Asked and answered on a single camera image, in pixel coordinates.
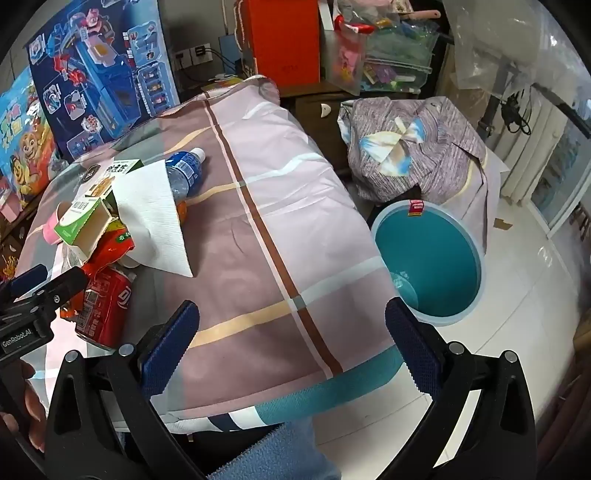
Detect pink paper cup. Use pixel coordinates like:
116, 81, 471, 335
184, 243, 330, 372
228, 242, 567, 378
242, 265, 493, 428
41, 202, 75, 244

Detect clear plastic water bottle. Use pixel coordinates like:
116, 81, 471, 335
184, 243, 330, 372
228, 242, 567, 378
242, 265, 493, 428
164, 148, 207, 204

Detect white paper napkin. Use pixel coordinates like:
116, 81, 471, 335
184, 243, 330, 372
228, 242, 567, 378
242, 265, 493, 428
113, 159, 195, 278

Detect red snack packet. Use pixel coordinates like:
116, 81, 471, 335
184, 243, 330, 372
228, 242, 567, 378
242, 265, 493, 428
81, 220, 137, 278

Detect clear plastic storage bin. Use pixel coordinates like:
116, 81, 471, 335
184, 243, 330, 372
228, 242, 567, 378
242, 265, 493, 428
321, 9, 439, 97

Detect clear plastic bag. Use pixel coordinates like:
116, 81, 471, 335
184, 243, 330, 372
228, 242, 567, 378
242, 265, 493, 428
450, 0, 555, 88

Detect person's left hand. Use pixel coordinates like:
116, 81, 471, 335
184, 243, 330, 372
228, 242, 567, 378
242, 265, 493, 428
0, 357, 49, 455

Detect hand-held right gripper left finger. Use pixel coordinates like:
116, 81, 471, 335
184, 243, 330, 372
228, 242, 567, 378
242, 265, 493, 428
44, 300, 208, 480

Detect dark wooden cabinet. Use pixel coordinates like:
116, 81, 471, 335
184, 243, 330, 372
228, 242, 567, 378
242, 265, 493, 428
277, 90, 356, 176

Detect teal round waste bin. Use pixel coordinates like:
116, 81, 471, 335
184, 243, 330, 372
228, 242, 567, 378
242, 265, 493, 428
370, 199, 486, 328

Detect black hanging cable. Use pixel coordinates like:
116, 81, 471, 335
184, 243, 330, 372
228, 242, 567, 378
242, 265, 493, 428
501, 90, 532, 134

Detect person's blue jeans leg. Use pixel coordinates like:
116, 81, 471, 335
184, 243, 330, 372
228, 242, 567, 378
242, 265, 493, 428
203, 415, 342, 480

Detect red soda can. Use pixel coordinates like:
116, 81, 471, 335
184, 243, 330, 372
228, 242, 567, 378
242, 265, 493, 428
74, 268, 134, 349

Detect small pink box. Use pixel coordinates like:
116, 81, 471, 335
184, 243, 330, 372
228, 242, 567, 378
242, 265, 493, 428
0, 178, 24, 221

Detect green white carton box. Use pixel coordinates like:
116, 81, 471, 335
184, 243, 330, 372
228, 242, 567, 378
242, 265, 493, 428
53, 196, 118, 259

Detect orange box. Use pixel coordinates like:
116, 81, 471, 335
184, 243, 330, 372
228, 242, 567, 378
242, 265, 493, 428
238, 0, 321, 88

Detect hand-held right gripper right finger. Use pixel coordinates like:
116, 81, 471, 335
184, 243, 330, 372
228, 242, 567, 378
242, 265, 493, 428
385, 298, 550, 480

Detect cartoon dog toy box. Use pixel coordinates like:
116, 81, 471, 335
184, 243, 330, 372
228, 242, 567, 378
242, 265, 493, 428
0, 74, 58, 208

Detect blue toy box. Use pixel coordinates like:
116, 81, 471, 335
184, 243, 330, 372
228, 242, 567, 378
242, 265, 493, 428
27, 0, 182, 161

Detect pale pink sheet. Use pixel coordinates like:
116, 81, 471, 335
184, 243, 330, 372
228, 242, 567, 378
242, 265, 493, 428
462, 152, 511, 252

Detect glass sliding door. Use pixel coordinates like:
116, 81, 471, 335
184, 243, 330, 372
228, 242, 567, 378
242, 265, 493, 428
531, 106, 591, 232

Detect white wall socket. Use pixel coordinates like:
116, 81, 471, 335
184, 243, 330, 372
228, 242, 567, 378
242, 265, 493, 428
174, 45, 214, 70

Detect purple grey cloth bundle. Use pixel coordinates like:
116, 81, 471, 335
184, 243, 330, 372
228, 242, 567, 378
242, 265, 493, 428
339, 96, 490, 206

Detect pink plaid blanket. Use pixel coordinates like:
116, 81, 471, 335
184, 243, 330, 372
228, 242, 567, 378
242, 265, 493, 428
14, 76, 407, 435

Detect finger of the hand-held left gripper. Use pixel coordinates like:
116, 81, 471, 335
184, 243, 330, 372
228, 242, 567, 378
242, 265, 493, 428
0, 264, 48, 301
25, 267, 89, 319

